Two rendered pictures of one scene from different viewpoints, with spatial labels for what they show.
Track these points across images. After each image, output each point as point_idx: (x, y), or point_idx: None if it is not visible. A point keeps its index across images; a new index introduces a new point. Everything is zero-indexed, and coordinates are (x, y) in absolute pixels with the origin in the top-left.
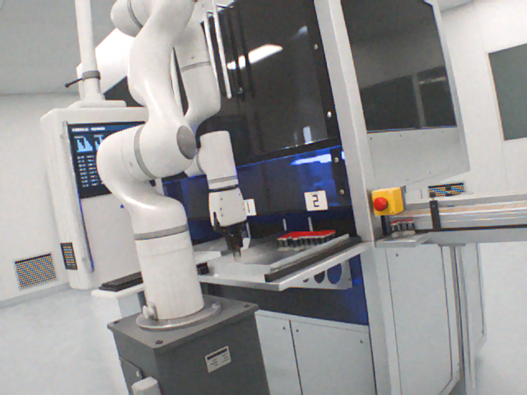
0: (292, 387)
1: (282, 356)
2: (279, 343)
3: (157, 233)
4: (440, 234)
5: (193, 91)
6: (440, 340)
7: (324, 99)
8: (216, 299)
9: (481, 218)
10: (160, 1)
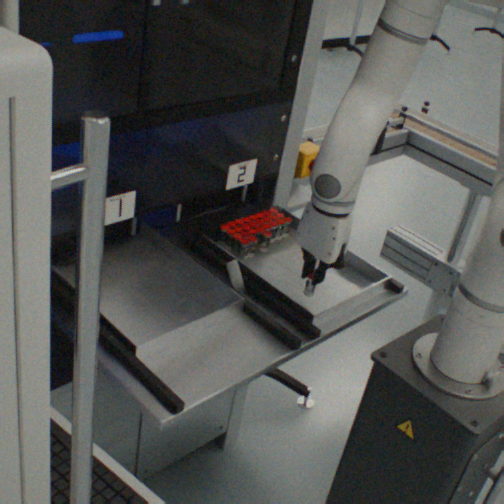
0: (124, 449)
1: (119, 417)
2: (118, 401)
3: None
4: (300, 179)
5: (410, 77)
6: None
7: (295, 36)
8: (409, 337)
9: None
10: None
